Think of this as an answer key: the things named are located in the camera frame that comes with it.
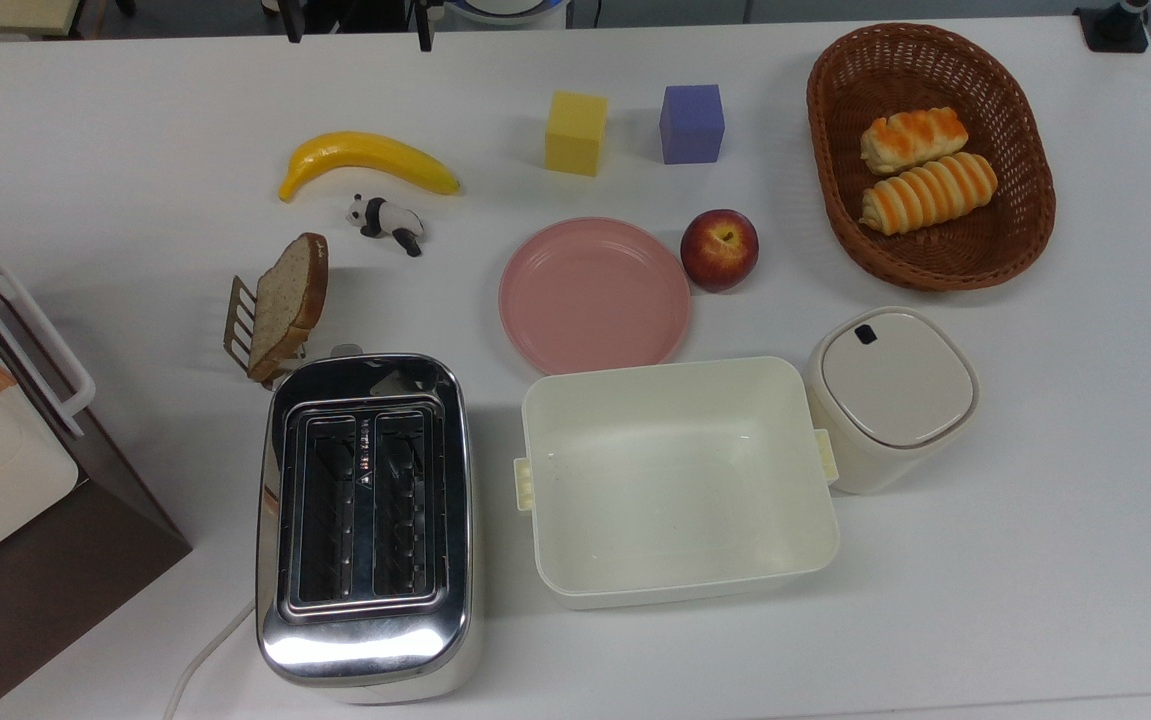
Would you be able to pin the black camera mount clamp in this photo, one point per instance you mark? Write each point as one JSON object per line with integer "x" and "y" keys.
{"x": 1113, "y": 25}

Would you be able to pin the brown oval wicker basket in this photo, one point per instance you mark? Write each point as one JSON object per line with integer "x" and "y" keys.
{"x": 995, "y": 250}

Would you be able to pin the yellow foam cube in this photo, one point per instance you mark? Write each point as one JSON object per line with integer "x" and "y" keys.
{"x": 575, "y": 132}

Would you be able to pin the shiny chrome two-slot toaster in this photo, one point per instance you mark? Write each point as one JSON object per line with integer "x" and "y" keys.
{"x": 365, "y": 520}

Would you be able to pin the cream rectangular plastic tub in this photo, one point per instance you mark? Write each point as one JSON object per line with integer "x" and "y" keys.
{"x": 675, "y": 480}

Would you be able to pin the bread roll with orange glaze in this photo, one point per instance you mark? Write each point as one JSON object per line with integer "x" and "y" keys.
{"x": 913, "y": 138}

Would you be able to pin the small panda figurine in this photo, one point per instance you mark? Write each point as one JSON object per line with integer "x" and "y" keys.
{"x": 387, "y": 222}

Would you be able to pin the white and blue robot base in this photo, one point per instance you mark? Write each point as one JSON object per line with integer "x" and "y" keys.
{"x": 507, "y": 8}

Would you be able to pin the red apple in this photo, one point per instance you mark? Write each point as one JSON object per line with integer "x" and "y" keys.
{"x": 720, "y": 250}

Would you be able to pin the cream side table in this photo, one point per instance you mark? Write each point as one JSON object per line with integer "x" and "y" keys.
{"x": 0, "y": 12}

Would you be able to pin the white lidded desktop bin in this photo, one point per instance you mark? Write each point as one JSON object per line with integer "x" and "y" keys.
{"x": 890, "y": 400}

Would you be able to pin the white oven appliance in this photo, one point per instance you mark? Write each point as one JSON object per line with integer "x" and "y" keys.
{"x": 65, "y": 590}

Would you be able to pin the pink round plate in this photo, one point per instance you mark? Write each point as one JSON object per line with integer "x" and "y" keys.
{"x": 594, "y": 296}

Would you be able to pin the striped spiral bread roll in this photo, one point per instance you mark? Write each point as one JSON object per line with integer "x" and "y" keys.
{"x": 928, "y": 192}

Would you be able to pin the brown-crusted bread slice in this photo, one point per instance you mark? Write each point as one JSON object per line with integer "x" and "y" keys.
{"x": 288, "y": 305}

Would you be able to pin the yellow toy banana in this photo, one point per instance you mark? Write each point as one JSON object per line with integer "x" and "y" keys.
{"x": 365, "y": 160}

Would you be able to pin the purple foam cube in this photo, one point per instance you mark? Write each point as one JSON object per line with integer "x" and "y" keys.
{"x": 692, "y": 124}

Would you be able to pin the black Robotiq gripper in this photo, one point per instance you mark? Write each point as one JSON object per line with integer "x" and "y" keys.
{"x": 360, "y": 10}

